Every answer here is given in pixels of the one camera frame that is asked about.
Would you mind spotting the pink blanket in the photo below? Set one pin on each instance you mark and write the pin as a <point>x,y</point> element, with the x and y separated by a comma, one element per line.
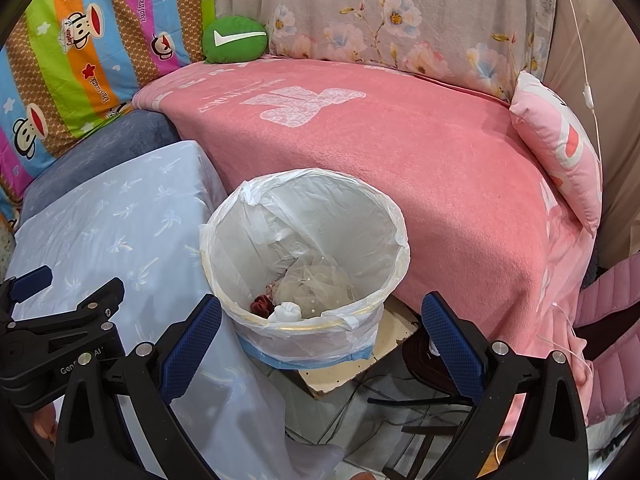
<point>400,170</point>

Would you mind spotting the pink quilted jacket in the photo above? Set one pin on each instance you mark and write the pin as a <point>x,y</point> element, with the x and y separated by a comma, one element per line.
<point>612,295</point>

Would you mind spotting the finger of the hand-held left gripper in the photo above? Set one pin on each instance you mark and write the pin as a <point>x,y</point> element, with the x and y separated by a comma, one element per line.
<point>32,280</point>
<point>100,297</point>

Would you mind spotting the dark red velvet scrunchie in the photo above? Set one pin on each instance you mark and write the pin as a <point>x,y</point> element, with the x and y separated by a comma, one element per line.
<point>260,305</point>

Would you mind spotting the beige board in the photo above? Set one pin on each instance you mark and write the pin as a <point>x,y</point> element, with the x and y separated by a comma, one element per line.
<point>390,330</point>

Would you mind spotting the cream organza scrunchie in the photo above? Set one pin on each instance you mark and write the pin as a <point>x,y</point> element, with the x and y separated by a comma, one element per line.
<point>315,285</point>

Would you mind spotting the green round cushion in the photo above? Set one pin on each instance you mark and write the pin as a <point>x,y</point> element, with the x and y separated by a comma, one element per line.
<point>235,52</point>

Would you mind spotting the white lined waste bin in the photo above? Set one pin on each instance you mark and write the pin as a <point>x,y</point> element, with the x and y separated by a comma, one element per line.
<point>310,220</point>

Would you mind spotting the grey floral sheet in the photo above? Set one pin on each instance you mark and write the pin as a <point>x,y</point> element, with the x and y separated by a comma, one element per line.
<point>350,0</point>

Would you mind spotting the blue-grey cushion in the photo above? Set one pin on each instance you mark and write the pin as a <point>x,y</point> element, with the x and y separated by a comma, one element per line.
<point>110,150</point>

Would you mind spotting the light blue palm-print cloth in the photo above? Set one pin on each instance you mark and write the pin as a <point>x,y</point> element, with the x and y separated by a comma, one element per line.
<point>125,220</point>

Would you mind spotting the dark patterned pad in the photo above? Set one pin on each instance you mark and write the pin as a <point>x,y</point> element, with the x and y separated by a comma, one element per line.
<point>422,367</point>

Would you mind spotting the beige curtain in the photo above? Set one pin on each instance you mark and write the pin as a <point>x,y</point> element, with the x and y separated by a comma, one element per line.
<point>615,135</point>

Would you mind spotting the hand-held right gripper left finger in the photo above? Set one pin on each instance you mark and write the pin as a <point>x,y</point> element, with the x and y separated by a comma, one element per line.
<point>192,345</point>

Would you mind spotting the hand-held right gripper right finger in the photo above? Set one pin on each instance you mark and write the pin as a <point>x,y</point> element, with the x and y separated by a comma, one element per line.
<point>450,345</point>

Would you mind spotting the pink printed pillow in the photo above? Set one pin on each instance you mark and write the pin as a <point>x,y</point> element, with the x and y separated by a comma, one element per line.
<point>550,130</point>

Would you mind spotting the black metal frame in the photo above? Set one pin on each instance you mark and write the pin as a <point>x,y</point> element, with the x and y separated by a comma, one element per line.
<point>400,401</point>

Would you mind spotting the striped cartoon monkey blanket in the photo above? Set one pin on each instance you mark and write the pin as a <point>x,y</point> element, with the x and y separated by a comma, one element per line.
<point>75,60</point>

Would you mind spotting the person's left hand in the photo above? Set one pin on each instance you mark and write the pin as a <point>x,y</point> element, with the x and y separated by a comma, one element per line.
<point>45,425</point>

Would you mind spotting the white sock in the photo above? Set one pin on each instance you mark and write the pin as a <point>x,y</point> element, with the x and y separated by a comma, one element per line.
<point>285,311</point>

